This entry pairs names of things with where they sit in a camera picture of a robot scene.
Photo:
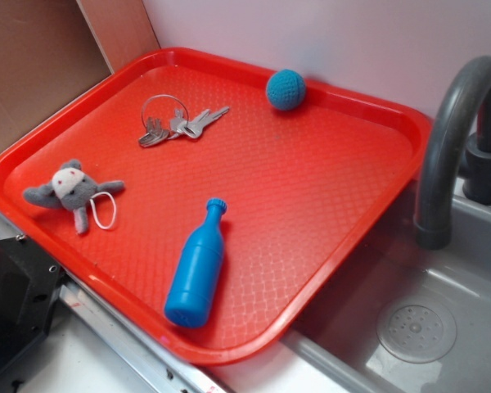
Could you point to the silver metal rail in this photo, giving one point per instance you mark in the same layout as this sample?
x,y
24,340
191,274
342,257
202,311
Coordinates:
x,y
90,347

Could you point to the grey toy faucet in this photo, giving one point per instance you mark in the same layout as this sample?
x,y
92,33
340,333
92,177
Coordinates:
x,y
459,146

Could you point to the blue crocheted ball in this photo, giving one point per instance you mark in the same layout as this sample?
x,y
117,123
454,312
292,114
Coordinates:
x,y
285,90

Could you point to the brown cardboard panel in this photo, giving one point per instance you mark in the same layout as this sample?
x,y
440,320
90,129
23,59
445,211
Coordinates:
x,y
53,51

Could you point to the grey plush elephant toy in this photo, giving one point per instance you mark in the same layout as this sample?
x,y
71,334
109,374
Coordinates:
x,y
73,190

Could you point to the grey toy sink basin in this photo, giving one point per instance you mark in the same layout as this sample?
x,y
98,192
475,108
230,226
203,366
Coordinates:
x,y
398,318

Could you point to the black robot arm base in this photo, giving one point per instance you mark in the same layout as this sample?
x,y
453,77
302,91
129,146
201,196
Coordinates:
x,y
29,280

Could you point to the silver key bunch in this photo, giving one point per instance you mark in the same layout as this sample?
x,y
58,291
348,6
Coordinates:
x,y
181,125

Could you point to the red plastic tray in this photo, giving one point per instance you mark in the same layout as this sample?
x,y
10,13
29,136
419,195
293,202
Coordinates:
x,y
302,188

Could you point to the blue plastic bottle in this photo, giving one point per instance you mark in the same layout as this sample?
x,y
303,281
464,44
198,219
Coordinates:
x,y
194,284

